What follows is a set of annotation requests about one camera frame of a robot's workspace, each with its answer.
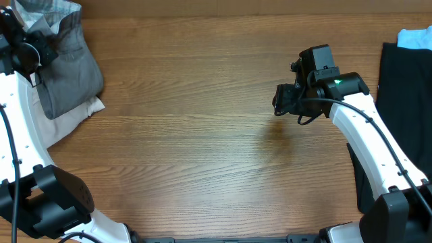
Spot black garment with logo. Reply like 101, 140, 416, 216
346, 42, 432, 215

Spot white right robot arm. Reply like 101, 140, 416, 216
272, 72, 431, 242

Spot grey shorts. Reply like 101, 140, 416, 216
11, 0, 103, 119

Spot brown cardboard backdrop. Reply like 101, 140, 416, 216
75, 0, 431, 19

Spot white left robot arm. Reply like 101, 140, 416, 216
1, 32, 140, 242

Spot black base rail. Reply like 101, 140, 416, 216
130, 231, 330, 243

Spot folded beige shorts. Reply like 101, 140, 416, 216
33, 94, 105, 149

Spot light blue garment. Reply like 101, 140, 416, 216
397, 26, 432, 50

